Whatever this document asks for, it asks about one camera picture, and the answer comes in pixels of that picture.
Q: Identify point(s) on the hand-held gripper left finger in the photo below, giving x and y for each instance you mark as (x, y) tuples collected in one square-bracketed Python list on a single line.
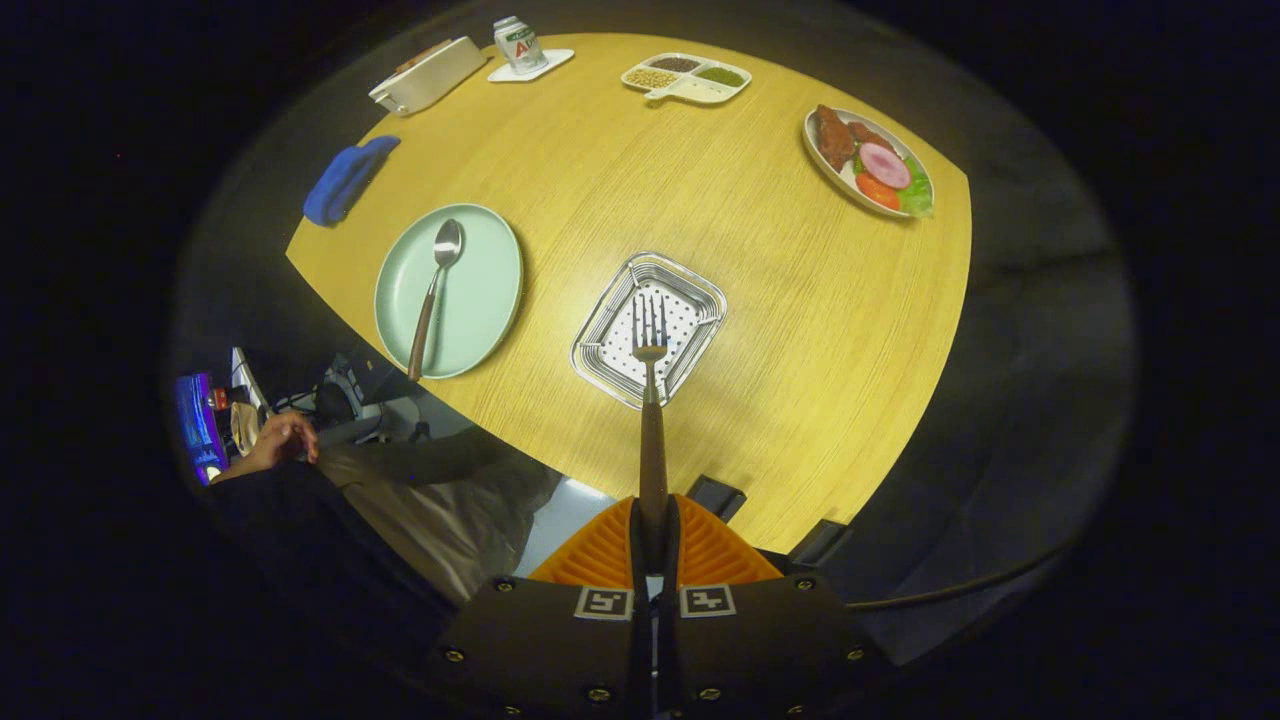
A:
[(637, 545)]

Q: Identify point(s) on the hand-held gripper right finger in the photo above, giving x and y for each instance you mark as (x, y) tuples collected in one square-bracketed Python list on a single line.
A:
[(673, 545)]

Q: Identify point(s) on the black table clamp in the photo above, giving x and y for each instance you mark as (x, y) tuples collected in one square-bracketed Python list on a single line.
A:
[(715, 497), (818, 542)]

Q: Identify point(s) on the perforated metal basket tray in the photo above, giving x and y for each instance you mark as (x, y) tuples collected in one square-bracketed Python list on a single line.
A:
[(690, 310)]

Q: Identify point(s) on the light green round plate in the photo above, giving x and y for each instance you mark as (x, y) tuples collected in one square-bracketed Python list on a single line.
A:
[(480, 290)]

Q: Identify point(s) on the dark desk equipment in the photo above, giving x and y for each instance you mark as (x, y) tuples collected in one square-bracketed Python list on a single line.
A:
[(365, 385)]

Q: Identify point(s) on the white round food plate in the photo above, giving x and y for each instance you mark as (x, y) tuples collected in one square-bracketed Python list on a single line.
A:
[(825, 165)]

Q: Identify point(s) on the red tomato slice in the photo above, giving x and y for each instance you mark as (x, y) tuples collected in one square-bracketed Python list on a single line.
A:
[(877, 190)]

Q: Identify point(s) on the green lettuce leaf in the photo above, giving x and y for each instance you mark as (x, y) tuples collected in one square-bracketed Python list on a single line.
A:
[(918, 195)]

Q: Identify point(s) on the pink ham slice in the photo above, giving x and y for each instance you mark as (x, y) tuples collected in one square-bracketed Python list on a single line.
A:
[(885, 165)]

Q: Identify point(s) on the large brown meat piece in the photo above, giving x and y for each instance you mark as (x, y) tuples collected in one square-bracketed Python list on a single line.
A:
[(833, 137)]

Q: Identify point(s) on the white divided dish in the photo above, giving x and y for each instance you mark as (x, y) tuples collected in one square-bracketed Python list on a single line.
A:
[(705, 93)]

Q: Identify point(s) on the small brown meat piece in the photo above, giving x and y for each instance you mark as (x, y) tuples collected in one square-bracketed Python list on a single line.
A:
[(870, 135)]

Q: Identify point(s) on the blue lit screen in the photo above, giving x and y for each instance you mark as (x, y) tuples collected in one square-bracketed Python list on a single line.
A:
[(198, 425)]

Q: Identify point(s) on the pile of yellow beans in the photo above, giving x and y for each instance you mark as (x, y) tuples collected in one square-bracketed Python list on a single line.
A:
[(651, 78)]

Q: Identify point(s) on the blue folded cloth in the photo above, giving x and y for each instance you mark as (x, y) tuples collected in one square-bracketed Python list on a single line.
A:
[(345, 180)]

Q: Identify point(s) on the pile of green beans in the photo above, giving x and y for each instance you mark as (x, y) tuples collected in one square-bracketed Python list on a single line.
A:
[(720, 76)]

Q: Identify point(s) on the pile of dark red beans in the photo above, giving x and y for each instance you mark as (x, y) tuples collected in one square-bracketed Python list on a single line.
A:
[(675, 64)]

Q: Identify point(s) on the white square coaster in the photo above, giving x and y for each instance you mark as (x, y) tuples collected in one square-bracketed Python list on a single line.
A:
[(555, 62)]

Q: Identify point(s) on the cream white toaster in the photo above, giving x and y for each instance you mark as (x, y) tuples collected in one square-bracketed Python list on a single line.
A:
[(430, 80)]

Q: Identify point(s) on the white bottle with green label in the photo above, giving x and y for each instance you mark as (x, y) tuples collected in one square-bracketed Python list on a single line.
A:
[(520, 45)]

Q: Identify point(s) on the brown bread slice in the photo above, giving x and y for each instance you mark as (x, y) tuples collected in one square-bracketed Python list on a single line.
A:
[(425, 55)]

